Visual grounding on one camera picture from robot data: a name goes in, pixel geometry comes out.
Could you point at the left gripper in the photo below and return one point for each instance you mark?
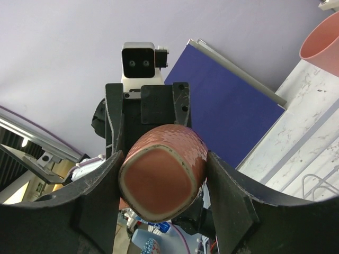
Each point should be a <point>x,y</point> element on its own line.
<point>121,118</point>

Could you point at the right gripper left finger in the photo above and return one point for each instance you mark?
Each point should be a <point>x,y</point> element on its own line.
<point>78,218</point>

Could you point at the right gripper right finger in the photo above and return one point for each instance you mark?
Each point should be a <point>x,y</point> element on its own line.
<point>250,217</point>

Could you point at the white wire dish rack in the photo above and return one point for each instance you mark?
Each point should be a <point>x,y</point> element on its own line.
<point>320,190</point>

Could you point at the small orange mug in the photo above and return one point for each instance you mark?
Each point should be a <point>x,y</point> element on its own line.
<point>163,172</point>

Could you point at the tall pink cup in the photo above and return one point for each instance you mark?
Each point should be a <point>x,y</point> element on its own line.
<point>321,46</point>

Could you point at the blue binder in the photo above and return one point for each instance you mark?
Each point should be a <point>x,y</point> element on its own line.
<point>230,110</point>

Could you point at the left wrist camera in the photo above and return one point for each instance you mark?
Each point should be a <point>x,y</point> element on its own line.
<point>142,64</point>

